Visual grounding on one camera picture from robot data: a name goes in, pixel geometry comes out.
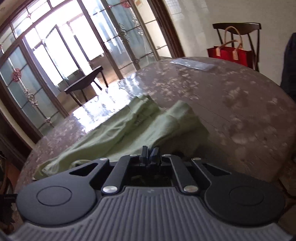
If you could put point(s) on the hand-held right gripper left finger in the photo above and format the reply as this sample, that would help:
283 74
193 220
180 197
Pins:
143 157

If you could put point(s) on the light green sweatshirt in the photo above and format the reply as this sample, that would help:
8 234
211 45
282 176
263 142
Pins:
129 129

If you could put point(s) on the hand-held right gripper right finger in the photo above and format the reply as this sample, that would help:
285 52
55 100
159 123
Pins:
154 156

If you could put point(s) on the glass sliding door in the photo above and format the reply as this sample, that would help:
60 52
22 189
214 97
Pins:
129 41
30 92

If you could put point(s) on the red knot door ornament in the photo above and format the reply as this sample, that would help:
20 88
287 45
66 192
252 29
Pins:
126 3
16 75

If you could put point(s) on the red tote bag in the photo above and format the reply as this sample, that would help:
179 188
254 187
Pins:
231 54

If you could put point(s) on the clear plastic bag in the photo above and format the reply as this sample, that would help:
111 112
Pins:
192 63

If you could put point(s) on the dark wooden chair by door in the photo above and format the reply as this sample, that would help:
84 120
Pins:
81 82

